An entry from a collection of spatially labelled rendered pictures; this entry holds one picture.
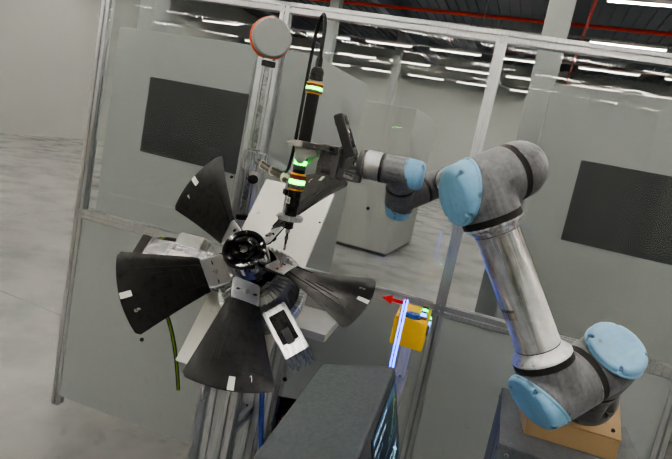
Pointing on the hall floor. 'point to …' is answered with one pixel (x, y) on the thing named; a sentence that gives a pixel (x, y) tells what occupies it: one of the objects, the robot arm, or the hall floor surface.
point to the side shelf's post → (275, 389)
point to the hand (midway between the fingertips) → (293, 140)
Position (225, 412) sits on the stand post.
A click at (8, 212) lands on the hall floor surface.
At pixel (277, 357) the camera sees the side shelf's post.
